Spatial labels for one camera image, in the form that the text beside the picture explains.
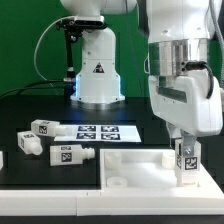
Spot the white part at left edge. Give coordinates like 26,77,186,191
0,151,4,171

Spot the white square tabletop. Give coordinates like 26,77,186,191
98,147,201,191

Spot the grey cable loop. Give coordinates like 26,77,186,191
33,15,74,82

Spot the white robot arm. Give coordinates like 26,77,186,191
60,0,223,155

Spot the white sheet with tags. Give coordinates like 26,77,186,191
54,125,141,142

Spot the white obstacle fence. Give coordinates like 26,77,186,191
0,168,224,216

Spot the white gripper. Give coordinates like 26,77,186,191
149,70,223,156

